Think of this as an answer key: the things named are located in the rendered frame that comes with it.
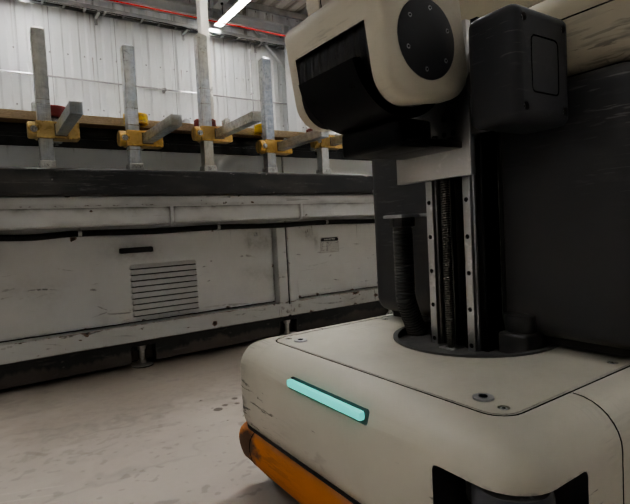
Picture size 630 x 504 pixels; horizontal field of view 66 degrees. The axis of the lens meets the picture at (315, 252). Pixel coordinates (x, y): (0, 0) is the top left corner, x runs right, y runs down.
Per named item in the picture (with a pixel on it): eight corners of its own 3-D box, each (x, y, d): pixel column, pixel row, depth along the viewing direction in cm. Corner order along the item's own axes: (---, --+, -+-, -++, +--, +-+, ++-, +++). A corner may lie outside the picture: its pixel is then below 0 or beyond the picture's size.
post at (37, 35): (57, 191, 143) (44, 25, 141) (43, 191, 141) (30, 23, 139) (55, 192, 146) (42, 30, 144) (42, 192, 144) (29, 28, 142)
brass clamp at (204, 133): (233, 141, 173) (232, 127, 173) (197, 139, 166) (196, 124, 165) (226, 144, 178) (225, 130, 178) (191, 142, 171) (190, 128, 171)
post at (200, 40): (215, 172, 171) (206, 33, 168) (205, 172, 169) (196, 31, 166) (211, 173, 174) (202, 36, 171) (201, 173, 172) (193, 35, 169)
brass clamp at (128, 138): (164, 146, 159) (163, 131, 159) (121, 144, 152) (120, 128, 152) (158, 149, 165) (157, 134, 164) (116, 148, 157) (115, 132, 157)
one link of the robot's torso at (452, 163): (420, 185, 90) (415, 49, 88) (573, 164, 66) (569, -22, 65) (298, 185, 75) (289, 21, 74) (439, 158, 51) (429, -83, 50)
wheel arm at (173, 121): (183, 128, 134) (182, 113, 134) (171, 127, 132) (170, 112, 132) (141, 153, 170) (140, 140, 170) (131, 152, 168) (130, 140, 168)
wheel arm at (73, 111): (84, 117, 120) (83, 100, 120) (69, 116, 118) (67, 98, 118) (61, 146, 156) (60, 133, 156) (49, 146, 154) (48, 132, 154)
